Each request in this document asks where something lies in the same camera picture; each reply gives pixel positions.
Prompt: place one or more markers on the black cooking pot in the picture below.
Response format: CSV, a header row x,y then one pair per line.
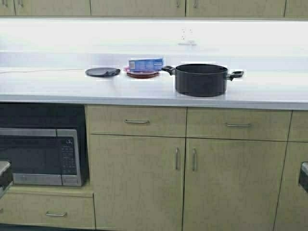
x,y
201,80

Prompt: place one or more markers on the cabinet door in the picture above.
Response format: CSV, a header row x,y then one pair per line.
x,y
236,8
53,8
137,8
235,185
135,184
296,9

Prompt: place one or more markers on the dark grey pot lid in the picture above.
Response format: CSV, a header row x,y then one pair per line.
x,y
102,72

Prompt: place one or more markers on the far right lower cabinet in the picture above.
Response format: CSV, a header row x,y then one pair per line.
x,y
292,211

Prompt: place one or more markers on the left lower drawer front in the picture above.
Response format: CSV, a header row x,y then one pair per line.
x,y
109,120

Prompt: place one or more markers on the red plate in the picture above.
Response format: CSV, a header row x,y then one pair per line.
x,y
142,76

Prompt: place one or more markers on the pink polka dot plate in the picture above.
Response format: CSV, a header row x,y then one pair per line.
x,y
139,72

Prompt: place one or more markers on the blue cardboard box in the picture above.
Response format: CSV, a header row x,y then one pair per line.
x,y
146,64

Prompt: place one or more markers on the right lower drawer front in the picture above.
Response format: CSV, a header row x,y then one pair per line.
x,y
266,125

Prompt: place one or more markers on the stainless steel microwave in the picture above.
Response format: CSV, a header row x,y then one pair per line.
x,y
45,156

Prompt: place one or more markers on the drawer under microwave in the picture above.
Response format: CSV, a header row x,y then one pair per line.
x,y
30,209

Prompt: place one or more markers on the left drawer metal handle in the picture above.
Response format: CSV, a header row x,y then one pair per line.
x,y
131,121

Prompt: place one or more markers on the drawer metal handle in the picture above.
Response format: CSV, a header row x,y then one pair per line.
x,y
238,125
131,121

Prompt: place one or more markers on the right drawer metal handle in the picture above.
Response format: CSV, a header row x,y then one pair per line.
x,y
238,125

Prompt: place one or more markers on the white wall outlet plate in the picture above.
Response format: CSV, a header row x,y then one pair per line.
x,y
187,37

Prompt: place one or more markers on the metal handle under microwave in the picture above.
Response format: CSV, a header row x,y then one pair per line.
x,y
52,214

